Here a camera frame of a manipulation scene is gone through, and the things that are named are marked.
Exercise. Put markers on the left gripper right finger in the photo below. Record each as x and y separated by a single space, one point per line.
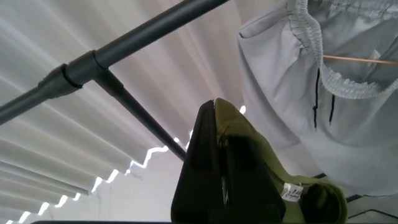
252 186

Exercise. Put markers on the pale grey shorts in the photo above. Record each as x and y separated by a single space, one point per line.
280 77

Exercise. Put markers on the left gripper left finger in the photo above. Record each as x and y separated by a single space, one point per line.
196 189

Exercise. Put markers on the olive green garment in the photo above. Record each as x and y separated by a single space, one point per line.
236 121

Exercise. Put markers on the pink clothes hanger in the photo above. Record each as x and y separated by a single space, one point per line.
357 59

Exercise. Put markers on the black clothes rack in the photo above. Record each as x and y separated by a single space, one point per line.
140 34

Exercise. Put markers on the white curtain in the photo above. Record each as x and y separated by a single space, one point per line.
46 140

